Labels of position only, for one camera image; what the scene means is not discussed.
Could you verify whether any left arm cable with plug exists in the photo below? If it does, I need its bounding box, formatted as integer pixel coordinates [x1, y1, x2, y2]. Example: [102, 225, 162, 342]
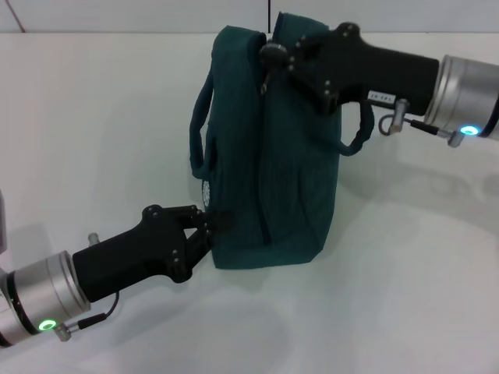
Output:
[58, 232, 120, 344]

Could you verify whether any thin red cable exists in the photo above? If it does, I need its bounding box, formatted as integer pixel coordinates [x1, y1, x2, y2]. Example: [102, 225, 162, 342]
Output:
[7, 0, 27, 34]

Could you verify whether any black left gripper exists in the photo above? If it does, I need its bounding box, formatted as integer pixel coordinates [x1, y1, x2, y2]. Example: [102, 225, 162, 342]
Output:
[72, 204, 239, 304]

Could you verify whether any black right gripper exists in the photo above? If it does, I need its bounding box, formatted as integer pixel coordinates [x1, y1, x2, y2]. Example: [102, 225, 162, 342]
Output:
[259, 22, 442, 117]

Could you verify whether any dark teal lunch bag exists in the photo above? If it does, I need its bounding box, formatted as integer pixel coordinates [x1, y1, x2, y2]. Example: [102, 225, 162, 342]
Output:
[189, 11, 377, 271]

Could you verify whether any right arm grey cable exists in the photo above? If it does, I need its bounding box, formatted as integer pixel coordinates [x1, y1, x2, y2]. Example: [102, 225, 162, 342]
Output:
[377, 98, 465, 149]

